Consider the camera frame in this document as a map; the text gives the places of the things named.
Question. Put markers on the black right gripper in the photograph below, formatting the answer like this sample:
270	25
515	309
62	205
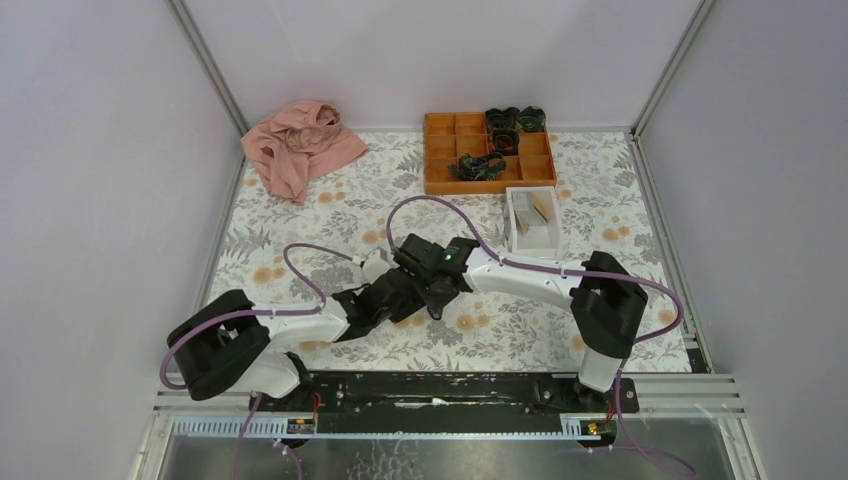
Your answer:
435	304

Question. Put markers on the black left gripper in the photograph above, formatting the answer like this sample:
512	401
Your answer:
411	302

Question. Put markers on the white plastic card tray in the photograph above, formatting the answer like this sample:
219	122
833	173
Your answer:
540	242

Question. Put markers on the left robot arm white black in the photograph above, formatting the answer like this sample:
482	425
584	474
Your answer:
221	347

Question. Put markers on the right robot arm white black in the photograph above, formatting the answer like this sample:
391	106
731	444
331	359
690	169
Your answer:
605	302

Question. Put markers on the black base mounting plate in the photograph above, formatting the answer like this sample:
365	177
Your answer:
452	394

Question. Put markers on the floral patterned table mat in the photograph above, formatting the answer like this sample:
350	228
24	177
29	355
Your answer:
279	252

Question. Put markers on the orange compartment tray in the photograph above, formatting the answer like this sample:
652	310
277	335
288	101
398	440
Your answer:
449	136

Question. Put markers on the pink crumpled cloth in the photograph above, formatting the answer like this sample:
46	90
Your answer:
302	142

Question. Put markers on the slotted aluminium cable rail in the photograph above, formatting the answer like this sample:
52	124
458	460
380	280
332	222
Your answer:
423	426

